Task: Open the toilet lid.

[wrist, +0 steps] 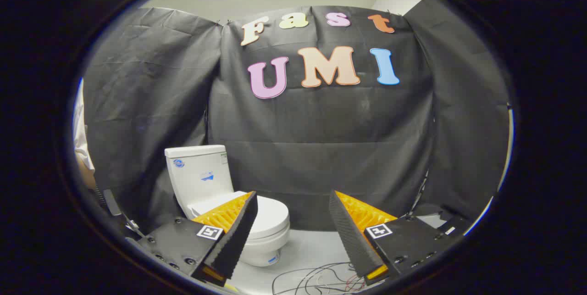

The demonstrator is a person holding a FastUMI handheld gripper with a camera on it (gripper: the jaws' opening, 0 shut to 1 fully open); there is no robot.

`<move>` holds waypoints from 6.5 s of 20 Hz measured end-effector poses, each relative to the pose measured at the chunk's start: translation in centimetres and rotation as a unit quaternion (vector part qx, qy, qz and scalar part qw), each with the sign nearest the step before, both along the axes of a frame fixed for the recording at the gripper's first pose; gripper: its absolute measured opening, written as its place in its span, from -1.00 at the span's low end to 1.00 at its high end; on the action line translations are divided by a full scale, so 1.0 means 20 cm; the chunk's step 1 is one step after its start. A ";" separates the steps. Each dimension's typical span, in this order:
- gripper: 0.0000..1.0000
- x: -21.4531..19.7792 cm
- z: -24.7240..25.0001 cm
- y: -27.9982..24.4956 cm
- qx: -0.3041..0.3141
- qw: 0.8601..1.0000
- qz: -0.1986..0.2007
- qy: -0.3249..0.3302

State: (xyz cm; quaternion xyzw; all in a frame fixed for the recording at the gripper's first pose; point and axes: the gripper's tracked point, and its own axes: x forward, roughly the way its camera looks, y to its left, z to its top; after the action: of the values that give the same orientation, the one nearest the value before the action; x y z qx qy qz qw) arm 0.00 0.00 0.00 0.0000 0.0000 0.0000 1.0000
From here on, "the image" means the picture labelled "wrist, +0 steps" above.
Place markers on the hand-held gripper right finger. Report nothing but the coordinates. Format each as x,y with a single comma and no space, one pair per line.
351,240

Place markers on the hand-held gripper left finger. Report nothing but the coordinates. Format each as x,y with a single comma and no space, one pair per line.
238,240

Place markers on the white toilet lid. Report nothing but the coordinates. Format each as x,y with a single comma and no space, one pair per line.
270,214

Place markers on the white toilet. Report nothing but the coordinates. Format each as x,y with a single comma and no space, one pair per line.
197,175

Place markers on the black flat panel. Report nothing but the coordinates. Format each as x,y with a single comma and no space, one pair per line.
458,224

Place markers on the black backdrop cloth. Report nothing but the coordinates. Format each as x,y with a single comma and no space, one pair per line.
321,125

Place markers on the person's white clothing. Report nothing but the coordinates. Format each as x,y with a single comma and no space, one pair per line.
81,143

